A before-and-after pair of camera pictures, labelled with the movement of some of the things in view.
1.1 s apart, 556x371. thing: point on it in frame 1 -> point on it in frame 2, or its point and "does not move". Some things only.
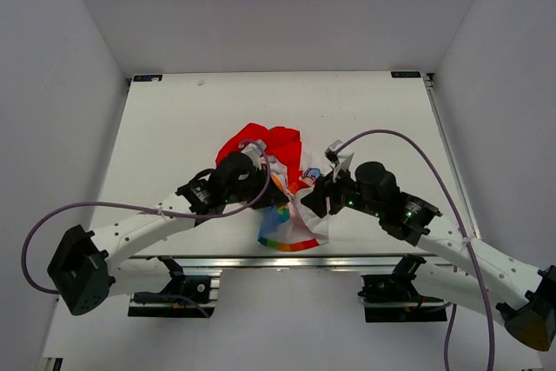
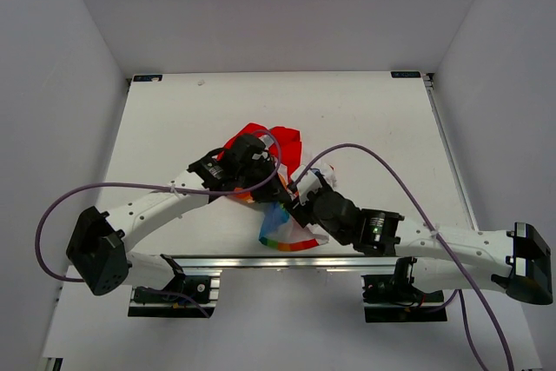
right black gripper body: (344, 193) -> (306, 215)
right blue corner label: (406, 74) does not move
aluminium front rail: (384, 262) does not move
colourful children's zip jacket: (291, 227) does not move
